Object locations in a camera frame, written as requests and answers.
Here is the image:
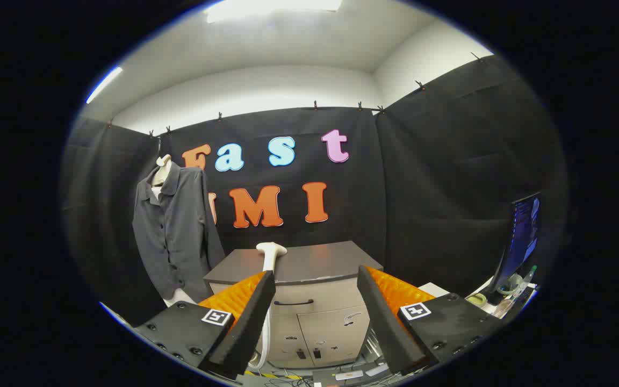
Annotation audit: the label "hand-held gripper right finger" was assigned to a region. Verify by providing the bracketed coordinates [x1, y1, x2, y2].
[356, 264, 503, 376]

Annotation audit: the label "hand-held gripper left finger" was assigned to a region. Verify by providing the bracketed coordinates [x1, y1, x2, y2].
[134, 270, 277, 381]

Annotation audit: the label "black backdrop clips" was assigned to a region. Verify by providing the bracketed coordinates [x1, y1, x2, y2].
[108, 52, 485, 139]

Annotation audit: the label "white garment steamer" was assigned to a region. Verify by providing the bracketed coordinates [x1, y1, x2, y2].
[248, 242, 287, 371]

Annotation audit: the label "grey button shirt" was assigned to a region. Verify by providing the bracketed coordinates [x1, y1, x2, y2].
[132, 164, 226, 303]

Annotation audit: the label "black computer monitor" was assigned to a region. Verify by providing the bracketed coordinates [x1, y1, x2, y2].
[490, 192, 542, 302]

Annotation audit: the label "clear plastic bottle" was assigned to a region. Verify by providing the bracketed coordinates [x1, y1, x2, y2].
[519, 265, 537, 293]

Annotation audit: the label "grey cabinet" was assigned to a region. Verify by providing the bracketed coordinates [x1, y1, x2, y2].
[203, 241, 384, 369]

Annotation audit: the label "rectangular ceiling light panel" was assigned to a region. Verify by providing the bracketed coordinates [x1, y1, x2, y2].
[205, 0, 342, 23]

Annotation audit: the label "white mannequin torso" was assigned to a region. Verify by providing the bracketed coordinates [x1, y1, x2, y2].
[151, 154, 197, 308]

